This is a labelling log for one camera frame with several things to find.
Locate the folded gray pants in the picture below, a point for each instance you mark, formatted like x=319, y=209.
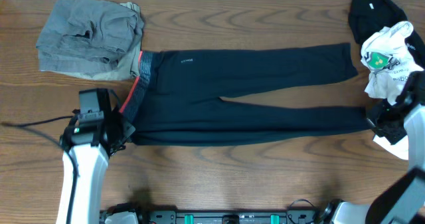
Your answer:
x=86, y=34

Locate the white printed t-shirt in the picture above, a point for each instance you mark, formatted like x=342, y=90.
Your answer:
x=393, y=76

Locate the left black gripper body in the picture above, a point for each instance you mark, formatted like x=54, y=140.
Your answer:
x=122, y=128

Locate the black t-shirt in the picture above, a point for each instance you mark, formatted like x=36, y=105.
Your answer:
x=367, y=17

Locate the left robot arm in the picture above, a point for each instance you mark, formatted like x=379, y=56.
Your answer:
x=94, y=134

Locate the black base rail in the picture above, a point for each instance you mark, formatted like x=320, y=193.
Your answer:
x=301, y=211

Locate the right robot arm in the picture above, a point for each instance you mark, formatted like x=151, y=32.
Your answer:
x=402, y=201

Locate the black leggings red waistband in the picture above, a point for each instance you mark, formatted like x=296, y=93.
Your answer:
x=190, y=98

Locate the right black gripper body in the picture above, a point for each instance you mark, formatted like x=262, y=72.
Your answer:
x=386, y=122

